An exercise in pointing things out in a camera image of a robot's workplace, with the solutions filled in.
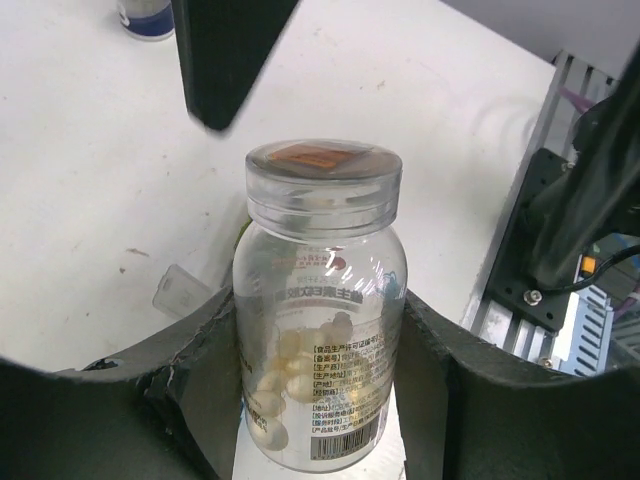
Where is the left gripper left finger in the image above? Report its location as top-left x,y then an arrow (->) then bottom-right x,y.
1,289 -> 241,479

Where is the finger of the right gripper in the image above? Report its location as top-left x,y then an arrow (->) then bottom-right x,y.
528,51 -> 639,292
171,0 -> 298,131

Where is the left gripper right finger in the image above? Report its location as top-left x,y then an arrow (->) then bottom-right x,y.
395,294 -> 639,479

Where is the clear pill jar gold lid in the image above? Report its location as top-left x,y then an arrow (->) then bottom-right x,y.
232,138 -> 409,474

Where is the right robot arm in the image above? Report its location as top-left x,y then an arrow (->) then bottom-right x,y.
171,1 -> 639,295

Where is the white pill bottle blue label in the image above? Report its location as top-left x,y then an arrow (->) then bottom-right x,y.
116,0 -> 174,41

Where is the aluminium mounting rail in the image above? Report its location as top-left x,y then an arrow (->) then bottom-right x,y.
462,51 -> 615,371

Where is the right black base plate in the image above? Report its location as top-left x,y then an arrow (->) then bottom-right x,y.
487,147 -> 584,334

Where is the grey slotted cable duct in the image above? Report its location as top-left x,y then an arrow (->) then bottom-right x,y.
552,255 -> 639,377

